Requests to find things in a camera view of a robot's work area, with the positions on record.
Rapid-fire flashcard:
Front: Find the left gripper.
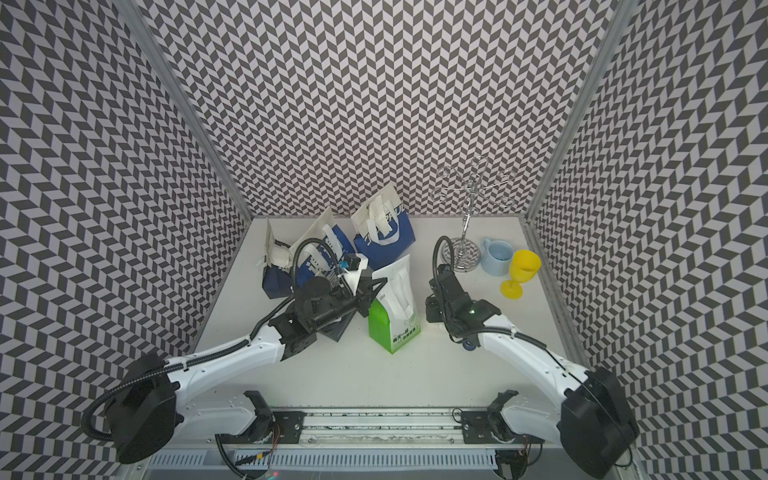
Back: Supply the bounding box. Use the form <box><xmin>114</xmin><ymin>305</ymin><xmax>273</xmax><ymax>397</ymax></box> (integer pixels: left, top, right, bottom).
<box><xmin>311</xmin><ymin>274</ymin><xmax>387</xmax><ymax>331</ymax></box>

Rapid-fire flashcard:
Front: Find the royal blue tote bag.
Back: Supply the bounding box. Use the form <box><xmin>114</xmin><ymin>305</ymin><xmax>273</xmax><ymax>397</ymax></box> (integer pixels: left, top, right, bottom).
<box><xmin>351</xmin><ymin>182</ymin><xmax>415</xmax><ymax>270</ymax></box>

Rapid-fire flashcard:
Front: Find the blue cream tote bag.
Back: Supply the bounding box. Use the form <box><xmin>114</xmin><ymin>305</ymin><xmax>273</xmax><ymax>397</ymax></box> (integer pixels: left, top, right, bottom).
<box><xmin>289</xmin><ymin>207</ymin><xmax>355</xmax><ymax>286</ymax></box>

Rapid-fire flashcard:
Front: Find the navy bag with white handles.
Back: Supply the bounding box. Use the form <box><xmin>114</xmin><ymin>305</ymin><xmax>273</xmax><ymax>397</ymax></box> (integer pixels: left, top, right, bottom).
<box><xmin>262</xmin><ymin>220</ymin><xmax>293</xmax><ymax>299</ymax></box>

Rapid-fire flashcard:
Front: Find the navy tote bag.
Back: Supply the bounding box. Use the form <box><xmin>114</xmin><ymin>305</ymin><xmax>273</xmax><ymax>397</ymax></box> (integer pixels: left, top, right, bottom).
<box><xmin>320</xmin><ymin>311</ymin><xmax>357</xmax><ymax>342</ymax></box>

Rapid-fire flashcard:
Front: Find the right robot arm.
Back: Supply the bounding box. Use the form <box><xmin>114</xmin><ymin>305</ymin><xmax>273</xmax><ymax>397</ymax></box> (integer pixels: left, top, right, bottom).
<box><xmin>425</xmin><ymin>259</ymin><xmax>639</xmax><ymax>479</ymax></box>

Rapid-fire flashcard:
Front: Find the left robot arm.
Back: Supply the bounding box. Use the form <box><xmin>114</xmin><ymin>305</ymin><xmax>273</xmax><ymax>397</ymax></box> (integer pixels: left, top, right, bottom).
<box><xmin>80</xmin><ymin>254</ymin><xmax>387</xmax><ymax>464</ymax></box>

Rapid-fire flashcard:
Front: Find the light blue ceramic mug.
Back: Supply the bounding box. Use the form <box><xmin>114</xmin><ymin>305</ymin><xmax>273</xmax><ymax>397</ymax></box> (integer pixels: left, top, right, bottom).
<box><xmin>480</xmin><ymin>238</ymin><xmax>515</xmax><ymax>277</ymax></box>

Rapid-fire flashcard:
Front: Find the yellow plastic goblet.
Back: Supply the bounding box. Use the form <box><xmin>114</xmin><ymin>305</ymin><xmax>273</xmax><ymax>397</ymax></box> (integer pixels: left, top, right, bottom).
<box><xmin>500</xmin><ymin>250</ymin><xmax>542</xmax><ymax>300</ymax></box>

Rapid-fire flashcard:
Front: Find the chrome mug tree stand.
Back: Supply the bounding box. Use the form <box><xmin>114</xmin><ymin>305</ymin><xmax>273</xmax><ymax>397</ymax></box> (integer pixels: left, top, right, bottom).
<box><xmin>434</xmin><ymin>158</ymin><xmax>514</xmax><ymax>273</ymax></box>

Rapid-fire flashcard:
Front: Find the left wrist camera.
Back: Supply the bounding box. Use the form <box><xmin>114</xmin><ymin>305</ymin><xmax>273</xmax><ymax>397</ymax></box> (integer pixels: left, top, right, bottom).
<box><xmin>340</xmin><ymin>253</ymin><xmax>369</xmax><ymax>294</ymax></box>

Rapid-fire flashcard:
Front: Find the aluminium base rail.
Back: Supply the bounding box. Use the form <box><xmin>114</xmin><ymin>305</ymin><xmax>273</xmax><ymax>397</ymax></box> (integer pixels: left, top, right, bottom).
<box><xmin>224</xmin><ymin>407</ymin><xmax>543</xmax><ymax>449</ymax></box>

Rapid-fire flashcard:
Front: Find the aluminium corner post right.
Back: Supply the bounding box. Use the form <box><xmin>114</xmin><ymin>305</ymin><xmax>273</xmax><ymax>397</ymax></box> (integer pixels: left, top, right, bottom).
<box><xmin>524</xmin><ymin>0</ymin><xmax>640</xmax><ymax>223</ymax></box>

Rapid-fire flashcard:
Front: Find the aluminium corner post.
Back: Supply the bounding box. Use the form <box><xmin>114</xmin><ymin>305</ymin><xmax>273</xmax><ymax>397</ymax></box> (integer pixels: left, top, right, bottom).
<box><xmin>524</xmin><ymin>0</ymin><xmax>640</xmax><ymax>223</ymax></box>
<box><xmin>113</xmin><ymin>0</ymin><xmax>253</xmax><ymax>221</ymax></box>

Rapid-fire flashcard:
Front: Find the aluminium corner post left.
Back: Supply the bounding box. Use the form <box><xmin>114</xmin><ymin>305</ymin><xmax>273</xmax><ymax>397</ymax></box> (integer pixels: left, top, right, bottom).
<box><xmin>113</xmin><ymin>0</ymin><xmax>253</xmax><ymax>221</ymax></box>

